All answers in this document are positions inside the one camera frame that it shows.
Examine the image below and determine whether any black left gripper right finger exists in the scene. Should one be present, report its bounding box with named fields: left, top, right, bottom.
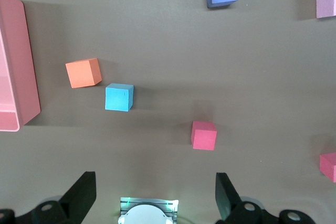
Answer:
left=215, top=172, right=264, bottom=224

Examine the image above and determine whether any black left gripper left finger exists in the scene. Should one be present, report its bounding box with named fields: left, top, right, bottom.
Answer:
left=31, top=170, right=97, bottom=224

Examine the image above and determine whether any light blue foam block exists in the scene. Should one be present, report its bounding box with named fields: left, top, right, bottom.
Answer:
left=104, top=82, right=134, bottom=112

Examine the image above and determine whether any red foam block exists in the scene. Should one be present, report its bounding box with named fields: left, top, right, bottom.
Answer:
left=191, top=121, right=218, bottom=151
left=319, top=152, right=336, bottom=183

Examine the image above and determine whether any orange foam block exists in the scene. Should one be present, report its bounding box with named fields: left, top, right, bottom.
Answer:
left=65, top=57, right=102, bottom=89

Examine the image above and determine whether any pink plastic bin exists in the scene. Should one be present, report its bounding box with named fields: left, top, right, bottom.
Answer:
left=0, top=0, right=41, bottom=132

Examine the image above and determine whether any brown table cover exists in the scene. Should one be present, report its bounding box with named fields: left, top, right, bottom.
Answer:
left=0, top=0, right=336, bottom=224

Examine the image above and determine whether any pink foam block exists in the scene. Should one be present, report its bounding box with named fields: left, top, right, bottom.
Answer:
left=316, top=0, right=336, bottom=19

